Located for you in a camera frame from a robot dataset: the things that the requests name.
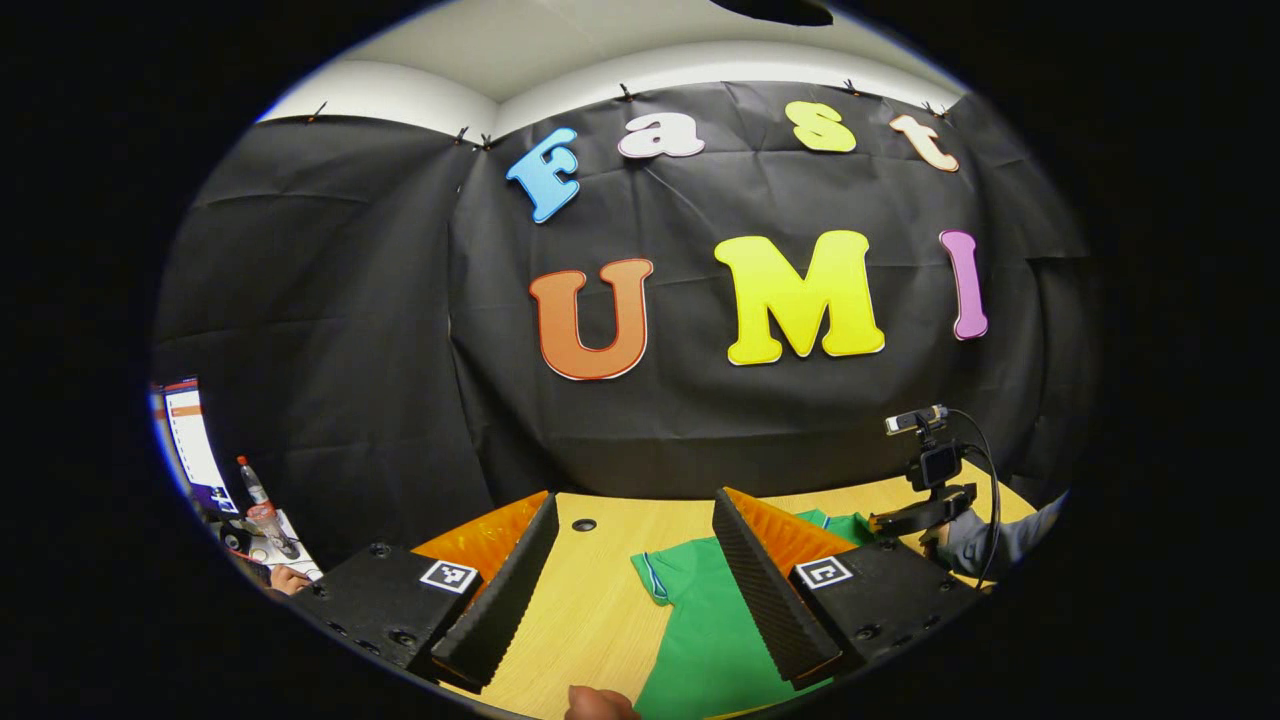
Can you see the computer monitor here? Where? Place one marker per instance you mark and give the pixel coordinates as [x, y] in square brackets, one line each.
[195, 450]

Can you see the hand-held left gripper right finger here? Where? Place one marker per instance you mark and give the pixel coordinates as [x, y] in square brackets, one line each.
[760, 600]

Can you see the white side desk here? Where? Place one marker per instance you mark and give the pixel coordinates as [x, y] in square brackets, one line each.
[300, 555]

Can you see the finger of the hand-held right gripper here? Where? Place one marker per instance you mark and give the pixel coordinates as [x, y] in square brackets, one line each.
[925, 512]

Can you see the green T-shirt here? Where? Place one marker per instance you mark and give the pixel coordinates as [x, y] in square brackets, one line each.
[700, 620]

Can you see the clear plastic cup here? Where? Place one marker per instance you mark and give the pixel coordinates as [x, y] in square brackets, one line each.
[270, 530]

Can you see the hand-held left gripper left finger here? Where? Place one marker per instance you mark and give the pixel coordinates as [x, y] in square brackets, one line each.
[515, 600]

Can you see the black backdrop cloth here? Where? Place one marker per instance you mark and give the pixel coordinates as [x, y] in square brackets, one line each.
[400, 300]

